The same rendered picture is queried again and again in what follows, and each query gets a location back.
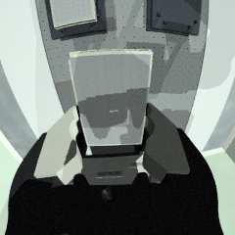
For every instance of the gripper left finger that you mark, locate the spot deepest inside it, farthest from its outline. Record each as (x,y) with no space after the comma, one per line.
(52,161)

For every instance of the white multi-well plate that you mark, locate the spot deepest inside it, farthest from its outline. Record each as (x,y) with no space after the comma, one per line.
(111,52)

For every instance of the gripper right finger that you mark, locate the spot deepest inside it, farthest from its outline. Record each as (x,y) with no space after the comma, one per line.
(171,158)

